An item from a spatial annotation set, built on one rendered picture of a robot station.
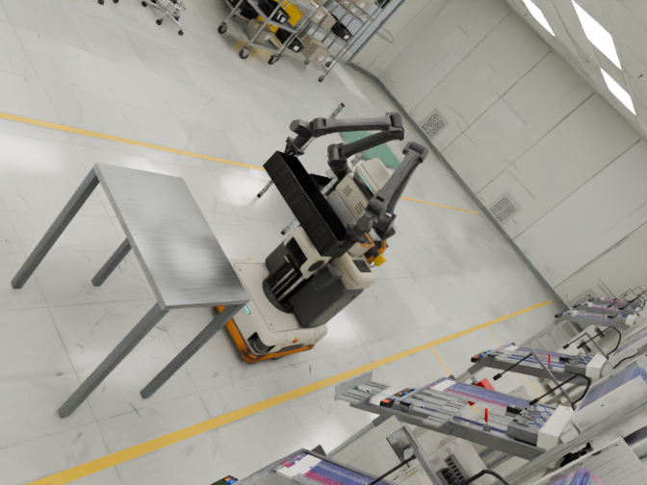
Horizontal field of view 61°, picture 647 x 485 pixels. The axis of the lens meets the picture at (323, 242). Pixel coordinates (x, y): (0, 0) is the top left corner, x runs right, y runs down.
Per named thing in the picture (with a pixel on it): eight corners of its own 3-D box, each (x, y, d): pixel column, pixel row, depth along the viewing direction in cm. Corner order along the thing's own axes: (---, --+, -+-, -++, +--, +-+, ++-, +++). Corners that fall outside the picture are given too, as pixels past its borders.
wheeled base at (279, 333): (266, 277, 400) (288, 256, 389) (310, 352, 376) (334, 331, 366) (196, 279, 344) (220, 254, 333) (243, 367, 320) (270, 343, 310)
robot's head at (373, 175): (373, 171, 301) (378, 154, 288) (394, 200, 293) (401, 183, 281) (350, 180, 296) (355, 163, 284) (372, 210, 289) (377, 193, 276)
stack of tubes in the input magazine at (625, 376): (573, 416, 231) (630, 382, 220) (589, 391, 273) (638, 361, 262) (594, 443, 226) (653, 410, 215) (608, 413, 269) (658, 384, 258)
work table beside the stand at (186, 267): (97, 280, 291) (182, 177, 259) (149, 397, 265) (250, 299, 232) (10, 282, 254) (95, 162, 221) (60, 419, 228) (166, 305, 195)
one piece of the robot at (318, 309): (274, 270, 386) (356, 191, 352) (313, 337, 366) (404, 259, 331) (242, 270, 358) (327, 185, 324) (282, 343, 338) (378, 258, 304)
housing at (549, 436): (533, 463, 237) (538, 430, 236) (556, 432, 278) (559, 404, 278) (554, 469, 233) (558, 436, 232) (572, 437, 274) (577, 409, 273)
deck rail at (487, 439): (391, 416, 271) (392, 403, 271) (393, 414, 273) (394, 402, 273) (543, 465, 233) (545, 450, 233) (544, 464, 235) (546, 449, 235)
